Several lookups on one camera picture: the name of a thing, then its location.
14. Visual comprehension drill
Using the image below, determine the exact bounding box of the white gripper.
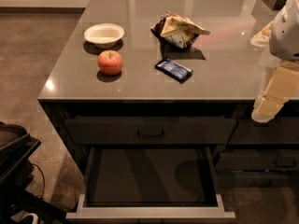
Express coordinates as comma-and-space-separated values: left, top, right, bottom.
251, 62, 299, 123

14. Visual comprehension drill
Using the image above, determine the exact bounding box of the blue rxbar wrapper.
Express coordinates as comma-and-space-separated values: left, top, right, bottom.
155, 58, 192, 83

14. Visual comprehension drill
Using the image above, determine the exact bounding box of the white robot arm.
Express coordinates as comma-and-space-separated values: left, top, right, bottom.
250, 0, 299, 123

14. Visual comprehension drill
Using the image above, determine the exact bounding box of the right top drawer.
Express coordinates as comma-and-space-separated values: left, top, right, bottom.
228, 118, 299, 145

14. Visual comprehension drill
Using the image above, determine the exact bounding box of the right middle drawer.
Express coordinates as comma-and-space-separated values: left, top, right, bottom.
216, 149, 299, 171

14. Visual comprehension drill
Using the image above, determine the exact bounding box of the right bottom drawer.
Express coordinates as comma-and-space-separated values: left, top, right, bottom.
217, 172, 299, 188

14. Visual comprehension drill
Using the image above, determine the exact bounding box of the closed top drawer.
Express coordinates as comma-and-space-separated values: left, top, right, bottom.
64, 117, 236, 145

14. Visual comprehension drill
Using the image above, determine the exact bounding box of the open middle drawer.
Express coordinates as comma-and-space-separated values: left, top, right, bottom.
66, 147, 235, 224

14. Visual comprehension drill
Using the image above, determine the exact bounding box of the crumpled chip bag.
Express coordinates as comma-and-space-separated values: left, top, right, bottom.
150, 11, 210, 49

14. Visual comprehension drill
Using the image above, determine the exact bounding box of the red apple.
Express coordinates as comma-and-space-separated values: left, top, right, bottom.
97, 50, 122, 76

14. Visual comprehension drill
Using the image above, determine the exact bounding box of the white paper bowl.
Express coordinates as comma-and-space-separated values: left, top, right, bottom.
84, 23, 124, 49

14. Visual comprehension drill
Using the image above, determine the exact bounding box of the black cart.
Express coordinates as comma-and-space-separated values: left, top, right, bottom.
0, 122, 70, 224

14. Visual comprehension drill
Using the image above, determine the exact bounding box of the dark top drawer handle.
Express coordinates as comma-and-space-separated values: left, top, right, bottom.
136, 129, 164, 139

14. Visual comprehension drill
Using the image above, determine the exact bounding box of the black cable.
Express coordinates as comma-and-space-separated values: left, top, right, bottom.
30, 161, 47, 200

